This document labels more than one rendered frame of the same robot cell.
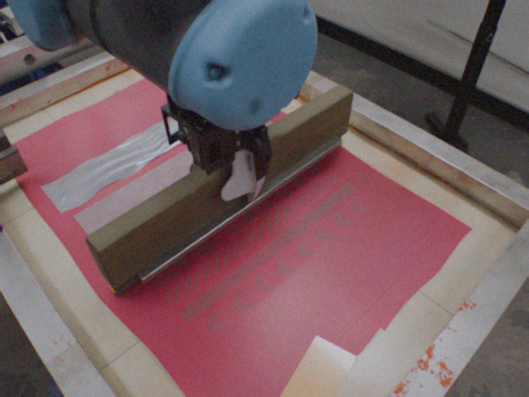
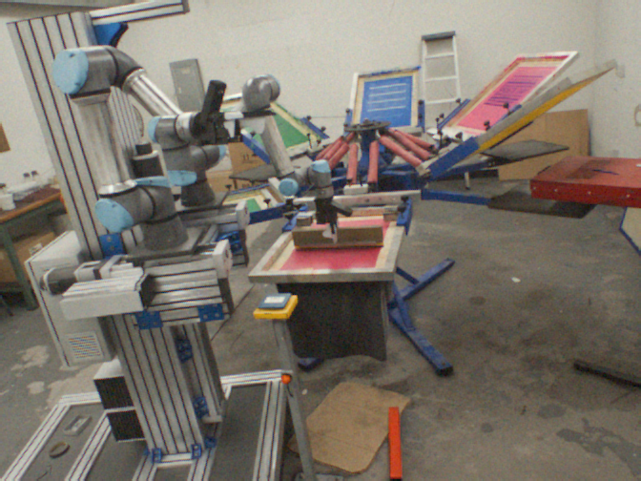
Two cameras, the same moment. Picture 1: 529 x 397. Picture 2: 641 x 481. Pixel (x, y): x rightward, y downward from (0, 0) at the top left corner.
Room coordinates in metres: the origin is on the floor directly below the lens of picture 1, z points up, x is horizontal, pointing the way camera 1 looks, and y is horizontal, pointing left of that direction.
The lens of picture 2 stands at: (-0.69, -1.78, 1.80)
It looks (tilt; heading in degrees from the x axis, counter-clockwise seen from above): 21 degrees down; 61
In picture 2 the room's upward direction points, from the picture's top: 9 degrees counter-clockwise
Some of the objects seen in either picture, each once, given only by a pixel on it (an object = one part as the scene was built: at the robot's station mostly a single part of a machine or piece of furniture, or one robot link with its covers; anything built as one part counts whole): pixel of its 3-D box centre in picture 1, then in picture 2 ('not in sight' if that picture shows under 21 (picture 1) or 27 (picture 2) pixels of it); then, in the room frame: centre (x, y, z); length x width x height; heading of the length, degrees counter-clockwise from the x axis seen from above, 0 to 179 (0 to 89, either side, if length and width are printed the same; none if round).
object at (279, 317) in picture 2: not in sight; (296, 407); (-0.05, -0.23, 0.48); 0.22 x 0.22 x 0.96; 44
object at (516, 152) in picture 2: not in sight; (465, 166); (1.85, 0.62, 0.91); 1.34 x 0.40 x 0.08; 164
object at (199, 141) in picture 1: (213, 101); (325, 209); (0.38, 0.05, 1.14); 0.09 x 0.08 x 0.12; 134
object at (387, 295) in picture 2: not in sight; (387, 289); (0.54, -0.11, 0.74); 0.46 x 0.04 x 0.42; 44
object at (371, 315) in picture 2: not in sight; (331, 317); (0.23, -0.13, 0.74); 0.45 x 0.03 x 0.43; 134
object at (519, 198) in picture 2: not in sight; (467, 197); (1.36, 0.15, 0.91); 1.34 x 0.40 x 0.08; 104
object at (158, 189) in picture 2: not in sight; (153, 196); (-0.35, -0.08, 1.42); 0.13 x 0.12 x 0.14; 32
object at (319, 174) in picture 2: not in sight; (320, 174); (0.38, 0.05, 1.30); 0.09 x 0.08 x 0.11; 133
